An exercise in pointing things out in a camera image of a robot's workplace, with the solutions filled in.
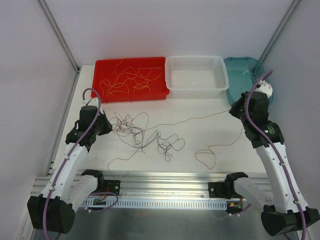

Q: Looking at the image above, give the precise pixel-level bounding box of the aluminium extrusion rail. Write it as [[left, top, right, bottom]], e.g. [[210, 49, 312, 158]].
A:
[[32, 171, 273, 201]]

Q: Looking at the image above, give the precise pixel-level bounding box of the red plastic tray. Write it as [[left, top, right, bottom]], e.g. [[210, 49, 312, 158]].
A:
[[92, 56, 170, 103]]

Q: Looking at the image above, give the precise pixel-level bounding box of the right aluminium frame post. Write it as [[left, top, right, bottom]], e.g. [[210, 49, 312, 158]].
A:
[[258, 0, 302, 64]]

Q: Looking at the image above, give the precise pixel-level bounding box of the white slotted cable duct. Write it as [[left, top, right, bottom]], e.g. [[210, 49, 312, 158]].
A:
[[81, 197, 227, 211]]

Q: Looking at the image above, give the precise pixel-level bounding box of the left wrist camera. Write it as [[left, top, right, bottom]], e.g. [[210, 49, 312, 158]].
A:
[[82, 97, 100, 108]]

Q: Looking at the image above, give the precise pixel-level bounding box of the white perforated plastic basket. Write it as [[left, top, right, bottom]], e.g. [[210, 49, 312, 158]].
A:
[[164, 55, 229, 99]]

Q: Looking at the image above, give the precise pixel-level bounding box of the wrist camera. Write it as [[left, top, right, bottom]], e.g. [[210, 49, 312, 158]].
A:
[[82, 97, 100, 108], [254, 80, 273, 99]]

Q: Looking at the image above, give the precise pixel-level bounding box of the aluminium frame post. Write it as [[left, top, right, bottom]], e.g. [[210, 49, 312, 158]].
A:
[[36, 0, 81, 73], [258, 0, 302, 64]]

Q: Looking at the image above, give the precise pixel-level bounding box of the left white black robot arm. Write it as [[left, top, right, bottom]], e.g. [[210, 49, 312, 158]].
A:
[[27, 104, 119, 240]]

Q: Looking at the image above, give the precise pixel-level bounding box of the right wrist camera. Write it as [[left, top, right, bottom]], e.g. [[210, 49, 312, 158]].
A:
[[254, 80, 273, 99]]

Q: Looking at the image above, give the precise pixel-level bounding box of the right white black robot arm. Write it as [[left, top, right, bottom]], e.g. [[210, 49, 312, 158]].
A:
[[208, 91, 320, 240]]

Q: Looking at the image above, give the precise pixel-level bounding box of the teal transparent plastic tray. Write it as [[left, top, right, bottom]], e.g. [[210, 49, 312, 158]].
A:
[[224, 57, 265, 106]]

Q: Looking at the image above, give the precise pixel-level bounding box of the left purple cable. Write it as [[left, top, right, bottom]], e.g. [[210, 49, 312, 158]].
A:
[[42, 87, 120, 240]]

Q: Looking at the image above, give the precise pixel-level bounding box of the left aluminium frame post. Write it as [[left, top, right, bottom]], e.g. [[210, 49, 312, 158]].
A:
[[36, 0, 81, 73]]

